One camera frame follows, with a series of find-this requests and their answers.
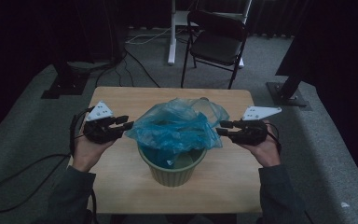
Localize person's left hand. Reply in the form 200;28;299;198
71;122;117;173

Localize black floor cables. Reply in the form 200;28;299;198
94;46;161;89

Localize black stand with square base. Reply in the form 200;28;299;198
40;60;91;100

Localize person's right hand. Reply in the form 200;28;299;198
237;127;282;168

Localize left hand-held gripper cable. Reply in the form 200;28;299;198
0;106;100;224

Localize green ribbed trash bin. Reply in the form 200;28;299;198
137;144;208;188

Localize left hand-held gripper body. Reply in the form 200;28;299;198
83;100;121;145

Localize right hand-held gripper cable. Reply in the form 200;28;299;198
264;121;283;155

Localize black folding chair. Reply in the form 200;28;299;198
180;9;250;91

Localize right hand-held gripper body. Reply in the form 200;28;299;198
229;105;282;147

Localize blue plastic trash bag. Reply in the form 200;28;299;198
124;97;231;169

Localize white floor cable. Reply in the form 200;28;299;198
125;27;172;46

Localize hand-held gripper cable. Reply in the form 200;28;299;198
264;121;283;155
0;106;100;224

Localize black stand with bolted base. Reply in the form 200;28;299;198
266;73;313;111

